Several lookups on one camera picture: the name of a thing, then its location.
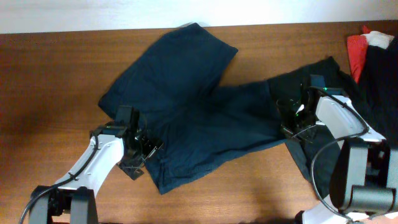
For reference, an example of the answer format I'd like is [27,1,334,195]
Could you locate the navy blue shorts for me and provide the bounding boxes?
[98,23,284,194]

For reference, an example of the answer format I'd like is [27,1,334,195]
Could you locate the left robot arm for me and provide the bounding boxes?
[19,106,164,223]

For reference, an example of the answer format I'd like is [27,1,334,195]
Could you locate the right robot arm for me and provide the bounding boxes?
[280,75,397,223]

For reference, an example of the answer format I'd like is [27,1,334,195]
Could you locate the black garment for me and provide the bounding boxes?
[267,55,377,200]

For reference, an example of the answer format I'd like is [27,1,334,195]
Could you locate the dark navy garment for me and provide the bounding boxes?
[359,37,397,146]

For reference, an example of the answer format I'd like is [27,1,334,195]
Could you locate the red cloth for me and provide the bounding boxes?
[346,26,371,83]

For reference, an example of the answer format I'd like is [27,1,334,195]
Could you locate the white cloth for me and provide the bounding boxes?
[364,31,394,49]

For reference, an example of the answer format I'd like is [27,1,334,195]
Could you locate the right black cable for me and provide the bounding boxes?
[310,86,371,223]

